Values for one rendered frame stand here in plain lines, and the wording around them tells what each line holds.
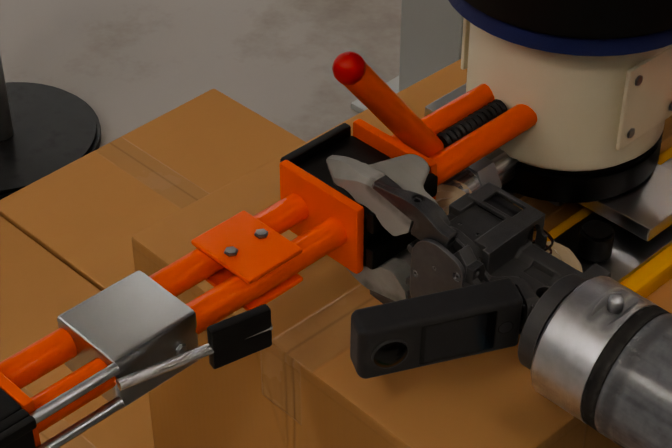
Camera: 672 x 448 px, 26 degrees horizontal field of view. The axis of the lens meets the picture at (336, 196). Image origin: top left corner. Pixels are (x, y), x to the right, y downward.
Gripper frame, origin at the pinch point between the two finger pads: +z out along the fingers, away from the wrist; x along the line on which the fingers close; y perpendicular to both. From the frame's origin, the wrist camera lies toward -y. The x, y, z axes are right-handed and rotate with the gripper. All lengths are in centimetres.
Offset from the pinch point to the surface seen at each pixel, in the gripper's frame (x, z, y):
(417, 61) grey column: -95, 105, 131
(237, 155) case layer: -54, 65, 47
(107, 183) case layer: -54, 73, 30
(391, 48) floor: -109, 127, 148
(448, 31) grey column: -84, 97, 131
